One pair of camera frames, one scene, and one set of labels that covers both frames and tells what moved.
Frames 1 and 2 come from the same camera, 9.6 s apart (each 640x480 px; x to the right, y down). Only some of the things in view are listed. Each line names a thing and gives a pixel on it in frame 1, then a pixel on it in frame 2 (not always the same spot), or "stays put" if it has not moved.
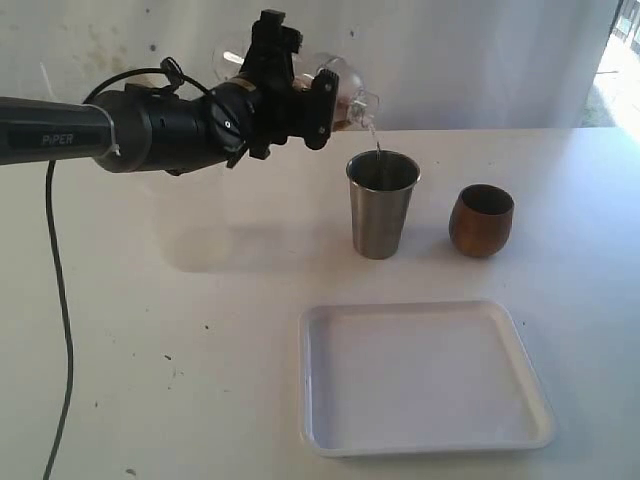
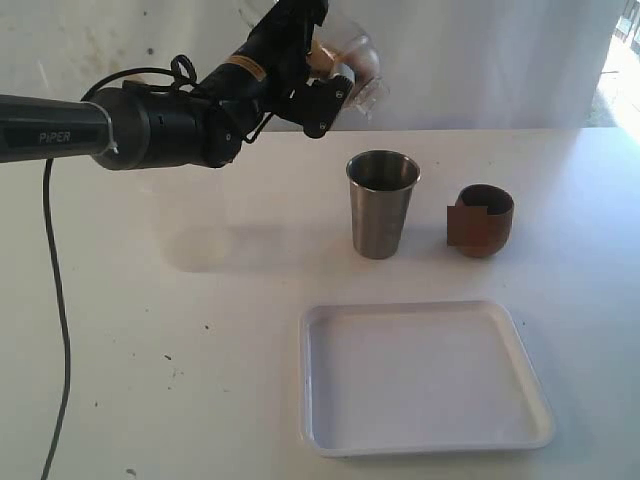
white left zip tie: [115, 146] stays put
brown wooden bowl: [481, 219] stays put
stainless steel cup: [381, 188] stays put
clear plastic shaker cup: [356, 108] to [340, 46]
